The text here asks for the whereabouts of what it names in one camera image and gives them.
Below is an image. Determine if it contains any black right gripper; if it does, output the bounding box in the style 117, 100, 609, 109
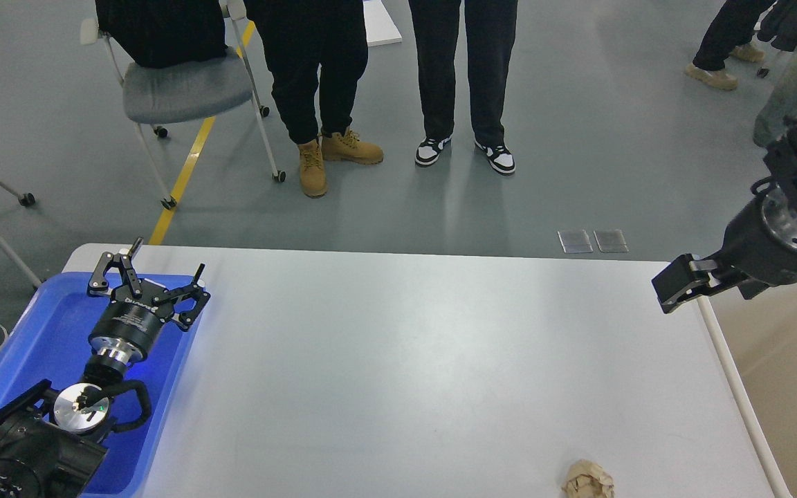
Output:
652, 188, 797, 314

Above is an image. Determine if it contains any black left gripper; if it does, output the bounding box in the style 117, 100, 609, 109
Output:
86, 237, 211, 363

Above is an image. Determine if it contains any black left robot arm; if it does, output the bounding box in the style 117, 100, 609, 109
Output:
0, 239, 211, 497

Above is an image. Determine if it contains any blue plastic tray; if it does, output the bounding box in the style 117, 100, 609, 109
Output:
0, 272, 197, 497

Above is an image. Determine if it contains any beige plastic bin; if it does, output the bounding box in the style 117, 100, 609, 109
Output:
702, 284, 797, 497

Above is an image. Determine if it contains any grey office chair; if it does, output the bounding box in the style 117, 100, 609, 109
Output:
80, 0, 287, 211

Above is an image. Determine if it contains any crumpled brown paper ball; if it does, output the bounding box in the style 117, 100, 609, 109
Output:
562, 459, 616, 497

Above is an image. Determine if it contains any black jacket on chair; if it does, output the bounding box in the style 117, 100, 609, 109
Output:
95, 1, 226, 68

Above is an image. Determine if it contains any person in tan boots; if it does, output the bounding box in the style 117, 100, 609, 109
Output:
246, 1, 385, 198

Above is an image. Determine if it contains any person in black-white sneakers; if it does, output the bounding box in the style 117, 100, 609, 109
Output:
408, 0, 520, 176

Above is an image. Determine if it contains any white board on floor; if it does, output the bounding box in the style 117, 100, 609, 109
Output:
363, 0, 403, 47

